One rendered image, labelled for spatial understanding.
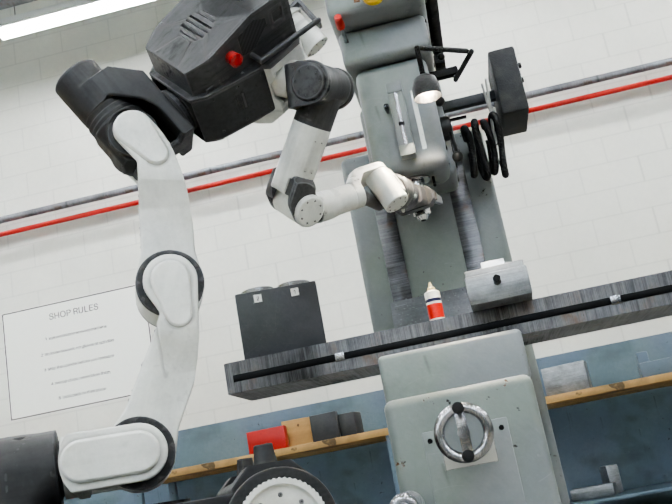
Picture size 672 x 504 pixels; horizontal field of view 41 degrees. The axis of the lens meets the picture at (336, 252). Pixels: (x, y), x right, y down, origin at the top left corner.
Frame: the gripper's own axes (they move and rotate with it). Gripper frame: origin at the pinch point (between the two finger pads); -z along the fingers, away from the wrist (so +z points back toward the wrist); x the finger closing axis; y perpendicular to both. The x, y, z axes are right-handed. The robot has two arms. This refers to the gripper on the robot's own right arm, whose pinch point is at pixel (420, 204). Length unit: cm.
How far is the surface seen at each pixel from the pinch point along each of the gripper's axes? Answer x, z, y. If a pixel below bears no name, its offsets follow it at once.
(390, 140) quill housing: 0.9, 9.8, -16.3
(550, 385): 69, -366, 26
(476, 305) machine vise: -14.1, 15.6, 33.8
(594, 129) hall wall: 11, -439, -155
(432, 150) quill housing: -8.9, 6.6, -10.9
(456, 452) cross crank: -15, 52, 67
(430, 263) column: 13.1, -34.7, 8.1
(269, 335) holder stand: 42, 19, 28
